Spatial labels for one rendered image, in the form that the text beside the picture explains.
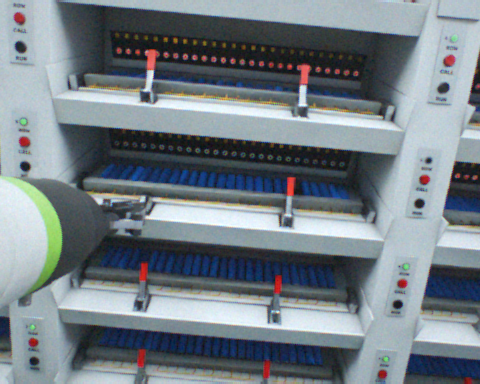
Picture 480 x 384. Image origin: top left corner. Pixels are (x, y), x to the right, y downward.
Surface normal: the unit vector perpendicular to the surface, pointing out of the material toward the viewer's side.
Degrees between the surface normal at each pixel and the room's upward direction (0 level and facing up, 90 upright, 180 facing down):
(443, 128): 90
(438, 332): 20
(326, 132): 110
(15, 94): 90
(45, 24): 90
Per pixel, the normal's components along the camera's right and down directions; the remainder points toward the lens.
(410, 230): -0.01, 0.19
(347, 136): -0.04, 0.52
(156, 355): 0.08, -0.85
